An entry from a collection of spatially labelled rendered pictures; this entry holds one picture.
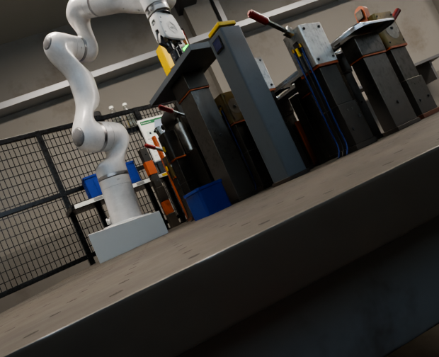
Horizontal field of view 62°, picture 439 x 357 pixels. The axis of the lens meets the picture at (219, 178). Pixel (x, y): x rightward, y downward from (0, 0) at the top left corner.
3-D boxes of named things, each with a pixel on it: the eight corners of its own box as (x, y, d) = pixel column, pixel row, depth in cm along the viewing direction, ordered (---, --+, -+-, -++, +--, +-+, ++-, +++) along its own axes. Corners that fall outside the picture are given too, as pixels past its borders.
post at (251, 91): (310, 171, 96) (241, 23, 99) (290, 180, 92) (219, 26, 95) (292, 178, 103) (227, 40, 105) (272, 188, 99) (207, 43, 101)
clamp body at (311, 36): (379, 141, 97) (321, 21, 100) (352, 154, 91) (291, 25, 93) (357, 150, 104) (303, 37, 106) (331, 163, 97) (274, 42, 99)
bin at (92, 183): (141, 180, 214) (133, 159, 215) (90, 199, 202) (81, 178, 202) (138, 185, 229) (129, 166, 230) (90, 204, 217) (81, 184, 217)
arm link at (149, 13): (154, -2, 118) (157, 6, 118) (172, 3, 125) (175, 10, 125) (139, 14, 123) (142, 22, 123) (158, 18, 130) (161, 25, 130)
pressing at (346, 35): (404, 17, 105) (402, 13, 105) (359, 25, 93) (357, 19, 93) (201, 162, 221) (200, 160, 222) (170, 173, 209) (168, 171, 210)
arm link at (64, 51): (123, 144, 146) (90, 146, 133) (105, 155, 153) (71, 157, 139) (86, 31, 150) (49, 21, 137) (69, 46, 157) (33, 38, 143)
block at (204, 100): (258, 193, 117) (202, 68, 120) (240, 201, 113) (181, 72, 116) (242, 199, 126) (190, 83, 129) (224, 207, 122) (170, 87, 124)
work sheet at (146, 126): (183, 152, 256) (165, 113, 258) (154, 162, 244) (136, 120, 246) (181, 154, 258) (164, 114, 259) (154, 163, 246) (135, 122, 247)
